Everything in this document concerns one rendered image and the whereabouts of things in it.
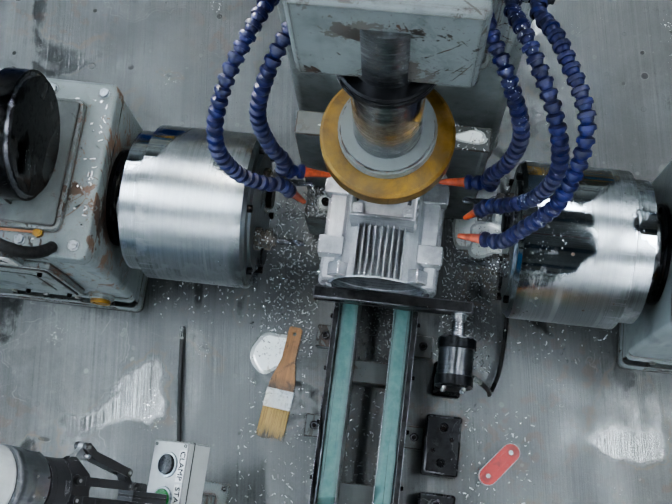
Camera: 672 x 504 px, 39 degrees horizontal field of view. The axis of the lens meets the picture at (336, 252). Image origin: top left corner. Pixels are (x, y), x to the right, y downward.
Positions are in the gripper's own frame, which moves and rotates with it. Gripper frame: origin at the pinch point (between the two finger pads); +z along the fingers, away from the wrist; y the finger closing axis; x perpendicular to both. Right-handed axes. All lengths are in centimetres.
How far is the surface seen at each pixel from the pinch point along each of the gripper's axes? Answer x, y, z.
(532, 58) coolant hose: -58, 56, -7
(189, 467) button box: -3.5, 5.0, 5.0
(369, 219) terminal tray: -25, 44, 11
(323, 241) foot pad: -16.7, 41.5, 12.6
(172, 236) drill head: -0.5, 38.1, -3.7
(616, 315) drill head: -56, 35, 34
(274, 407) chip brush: 3.0, 17.6, 32.1
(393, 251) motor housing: -27, 41, 17
